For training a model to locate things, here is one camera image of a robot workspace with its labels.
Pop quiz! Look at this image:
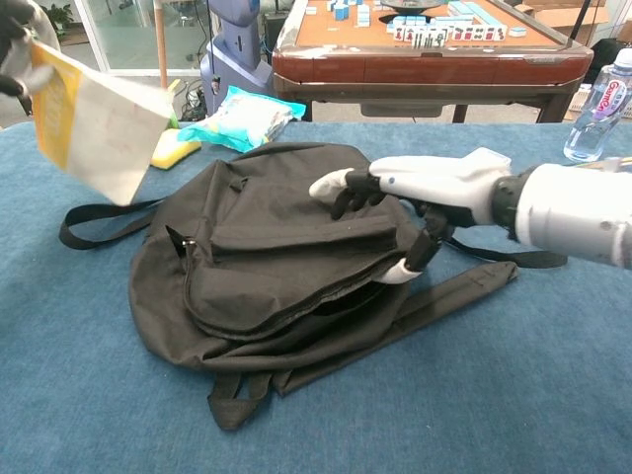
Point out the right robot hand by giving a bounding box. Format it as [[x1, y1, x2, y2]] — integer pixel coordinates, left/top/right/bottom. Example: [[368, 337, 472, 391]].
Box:
[[308, 156, 513, 286]]

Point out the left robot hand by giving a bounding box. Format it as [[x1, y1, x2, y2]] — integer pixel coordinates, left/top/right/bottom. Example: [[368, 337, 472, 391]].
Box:
[[0, 0, 63, 118]]

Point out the orange-edged notebook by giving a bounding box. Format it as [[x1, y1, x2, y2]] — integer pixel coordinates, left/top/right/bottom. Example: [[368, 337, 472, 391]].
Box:
[[30, 41, 175, 206]]

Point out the black fabric backpack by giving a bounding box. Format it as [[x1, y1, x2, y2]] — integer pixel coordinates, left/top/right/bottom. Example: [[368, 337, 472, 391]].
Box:
[[58, 141, 569, 431]]

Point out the teal plastic snack package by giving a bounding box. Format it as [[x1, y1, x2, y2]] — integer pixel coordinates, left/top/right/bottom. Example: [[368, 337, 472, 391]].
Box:
[[177, 84, 307, 153]]

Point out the brown mahjong table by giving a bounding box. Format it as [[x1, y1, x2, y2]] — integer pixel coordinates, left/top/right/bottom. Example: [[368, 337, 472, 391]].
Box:
[[271, 0, 594, 124]]

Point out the wooden pole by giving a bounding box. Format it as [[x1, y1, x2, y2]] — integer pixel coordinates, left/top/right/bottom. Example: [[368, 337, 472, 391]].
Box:
[[153, 0, 170, 93]]

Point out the clear water bottle purple label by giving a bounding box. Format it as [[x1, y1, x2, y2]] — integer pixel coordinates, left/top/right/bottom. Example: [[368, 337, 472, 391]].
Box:
[[563, 47, 632, 165]]

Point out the dark round bowl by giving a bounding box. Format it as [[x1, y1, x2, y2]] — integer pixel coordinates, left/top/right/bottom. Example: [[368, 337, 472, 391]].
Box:
[[379, 0, 448, 14]]

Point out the yellow sponge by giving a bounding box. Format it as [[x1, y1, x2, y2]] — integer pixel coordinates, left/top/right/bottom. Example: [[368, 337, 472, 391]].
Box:
[[149, 128, 202, 171]]

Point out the blue felt table cover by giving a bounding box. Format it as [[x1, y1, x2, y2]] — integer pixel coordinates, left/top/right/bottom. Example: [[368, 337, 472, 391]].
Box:
[[0, 120, 632, 474]]

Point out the blue grey pedestal machine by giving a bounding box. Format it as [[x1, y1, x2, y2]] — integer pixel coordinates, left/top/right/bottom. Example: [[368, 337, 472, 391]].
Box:
[[199, 0, 276, 118]]

